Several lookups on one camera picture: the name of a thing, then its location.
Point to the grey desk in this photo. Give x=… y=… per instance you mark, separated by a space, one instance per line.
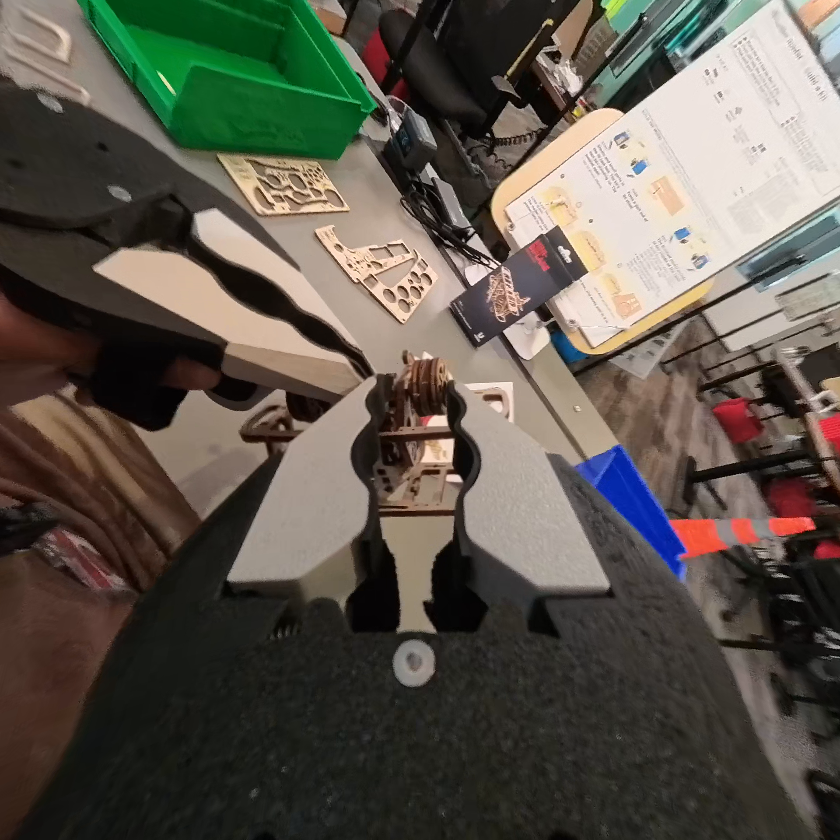
x=367 y=197

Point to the black biplane product box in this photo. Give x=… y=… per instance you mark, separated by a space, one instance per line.
x=525 y=275

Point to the grey power bank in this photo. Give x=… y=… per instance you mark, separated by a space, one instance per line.
x=410 y=141

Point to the black office chair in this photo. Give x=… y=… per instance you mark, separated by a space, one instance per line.
x=426 y=72

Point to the red stool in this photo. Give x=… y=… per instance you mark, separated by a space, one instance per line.
x=738 y=420

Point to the wooden sheet with irregular holes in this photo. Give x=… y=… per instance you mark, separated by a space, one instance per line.
x=229 y=164

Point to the wooden sheet with oval holes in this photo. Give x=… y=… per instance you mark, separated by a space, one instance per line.
x=328 y=237

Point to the instruction board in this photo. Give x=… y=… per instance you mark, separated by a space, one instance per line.
x=689 y=164

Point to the blue plastic bin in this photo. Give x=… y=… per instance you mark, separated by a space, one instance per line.
x=630 y=499

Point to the wooden biplane model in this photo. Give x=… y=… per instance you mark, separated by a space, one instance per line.
x=420 y=380

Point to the green plastic bin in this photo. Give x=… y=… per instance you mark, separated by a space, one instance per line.
x=262 y=118

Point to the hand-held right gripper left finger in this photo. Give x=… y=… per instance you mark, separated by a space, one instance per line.
x=308 y=512

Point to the brown sweater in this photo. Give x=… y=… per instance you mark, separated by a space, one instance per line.
x=65 y=656

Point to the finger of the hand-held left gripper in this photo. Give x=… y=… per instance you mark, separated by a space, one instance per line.
x=229 y=236
x=197 y=295

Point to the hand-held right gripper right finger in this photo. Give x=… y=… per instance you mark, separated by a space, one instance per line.
x=525 y=518

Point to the orange striped cone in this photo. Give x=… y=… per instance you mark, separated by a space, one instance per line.
x=741 y=530

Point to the person's left hand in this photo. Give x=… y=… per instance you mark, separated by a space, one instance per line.
x=33 y=348

